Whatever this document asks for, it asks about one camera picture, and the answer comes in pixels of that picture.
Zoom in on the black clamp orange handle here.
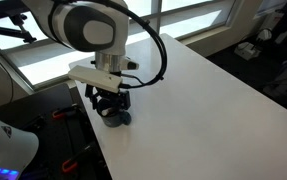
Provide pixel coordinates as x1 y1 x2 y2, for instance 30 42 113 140
61 142 99 174
51 104 81 121

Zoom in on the dark teal cup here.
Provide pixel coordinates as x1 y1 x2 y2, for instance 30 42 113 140
96 99 133 129

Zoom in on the black flat panel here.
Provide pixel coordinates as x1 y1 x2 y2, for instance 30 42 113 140
0 3 29 21

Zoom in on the white and red marker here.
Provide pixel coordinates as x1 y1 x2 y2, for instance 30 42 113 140
102 107 115 117

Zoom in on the grey window frame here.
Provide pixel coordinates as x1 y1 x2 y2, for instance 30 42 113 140
0 0 238 92

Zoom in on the black camera cable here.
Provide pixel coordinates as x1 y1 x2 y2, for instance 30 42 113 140
99 0 169 91

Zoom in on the black perforated breadboard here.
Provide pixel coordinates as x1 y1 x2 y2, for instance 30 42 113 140
0 83 113 180

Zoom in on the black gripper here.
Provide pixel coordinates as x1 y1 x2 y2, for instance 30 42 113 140
84 84 132 111

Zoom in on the white floor device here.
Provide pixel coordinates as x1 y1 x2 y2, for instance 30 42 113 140
233 41 263 61

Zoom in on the grey office chair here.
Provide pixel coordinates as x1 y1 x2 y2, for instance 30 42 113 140
262 54 287 101

